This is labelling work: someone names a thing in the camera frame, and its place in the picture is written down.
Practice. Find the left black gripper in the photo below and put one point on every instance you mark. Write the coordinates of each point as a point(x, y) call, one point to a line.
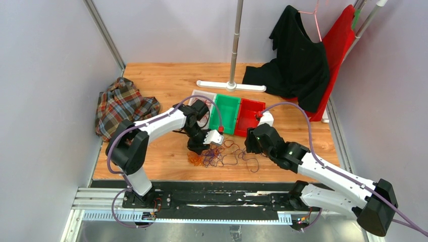
point(198, 147)

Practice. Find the pink clothes hanger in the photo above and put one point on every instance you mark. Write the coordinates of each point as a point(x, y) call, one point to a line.
point(314, 14)

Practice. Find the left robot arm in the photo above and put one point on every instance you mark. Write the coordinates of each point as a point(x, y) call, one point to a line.
point(127, 148)

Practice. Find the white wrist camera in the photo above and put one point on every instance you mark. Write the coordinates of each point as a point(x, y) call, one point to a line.
point(213, 137)
point(266, 118)

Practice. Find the red t-shirt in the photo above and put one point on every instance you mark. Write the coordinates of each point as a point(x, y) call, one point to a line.
point(337, 42)

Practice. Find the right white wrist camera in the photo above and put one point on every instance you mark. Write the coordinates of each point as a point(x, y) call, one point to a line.
point(266, 118)

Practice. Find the red plastic bin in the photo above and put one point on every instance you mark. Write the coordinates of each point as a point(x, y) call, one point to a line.
point(247, 116)

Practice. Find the green plastic bin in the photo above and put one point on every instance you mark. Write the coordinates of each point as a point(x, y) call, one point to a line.
point(229, 108)

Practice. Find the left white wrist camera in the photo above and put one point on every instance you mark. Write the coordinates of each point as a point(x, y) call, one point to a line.
point(213, 137)

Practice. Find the white garment rack stand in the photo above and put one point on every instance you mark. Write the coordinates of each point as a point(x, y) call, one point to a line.
point(231, 85)

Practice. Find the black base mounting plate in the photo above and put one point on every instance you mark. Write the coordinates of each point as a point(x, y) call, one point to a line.
point(210, 200)

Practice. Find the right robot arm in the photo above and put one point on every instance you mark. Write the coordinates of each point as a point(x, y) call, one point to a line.
point(372, 203)

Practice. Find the white plastic bin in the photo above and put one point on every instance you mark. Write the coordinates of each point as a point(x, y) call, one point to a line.
point(203, 95)

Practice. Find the plaid flannel shirt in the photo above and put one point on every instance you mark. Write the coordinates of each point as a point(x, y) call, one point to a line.
point(121, 101)

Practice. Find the green clothes hanger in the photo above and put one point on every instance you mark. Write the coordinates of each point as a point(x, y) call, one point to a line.
point(355, 18)

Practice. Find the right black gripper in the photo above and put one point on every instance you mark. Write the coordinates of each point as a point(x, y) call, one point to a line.
point(250, 141)

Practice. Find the black t-shirt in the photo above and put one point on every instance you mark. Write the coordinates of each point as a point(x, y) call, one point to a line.
point(300, 69)

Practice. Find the aluminium frame rail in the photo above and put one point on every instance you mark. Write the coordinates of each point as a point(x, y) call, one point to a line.
point(97, 18)

